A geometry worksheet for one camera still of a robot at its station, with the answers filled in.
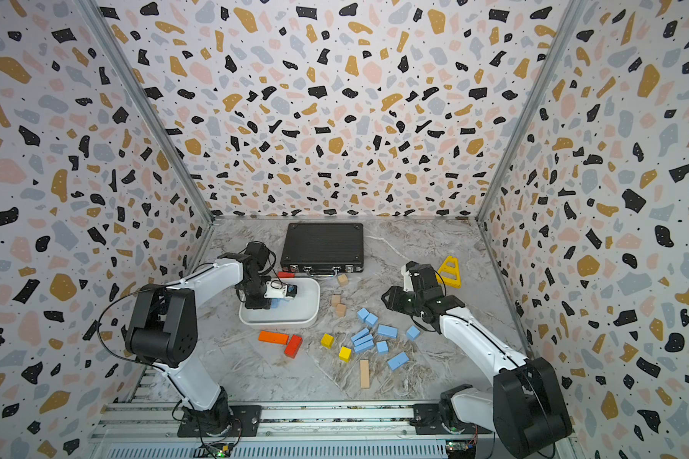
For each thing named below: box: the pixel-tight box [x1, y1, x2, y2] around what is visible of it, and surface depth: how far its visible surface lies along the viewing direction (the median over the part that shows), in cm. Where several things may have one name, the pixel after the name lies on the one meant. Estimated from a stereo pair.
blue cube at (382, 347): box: [376, 340, 390, 355], surface depth 87 cm
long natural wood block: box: [359, 359, 371, 389], surface depth 83 cm
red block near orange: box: [284, 334, 304, 359], surface depth 87 cm
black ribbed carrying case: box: [280, 222, 365, 277], surface depth 112 cm
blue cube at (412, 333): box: [405, 325, 422, 342], surface depth 89 cm
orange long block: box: [257, 330, 290, 346], surface depth 90 cm
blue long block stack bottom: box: [354, 339, 375, 353], surface depth 87 cm
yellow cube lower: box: [338, 346, 354, 363], surface depth 85 cm
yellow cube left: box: [320, 333, 334, 350], surface depth 87 cm
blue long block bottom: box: [387, 350, 410, 372], surface depth 85 cm
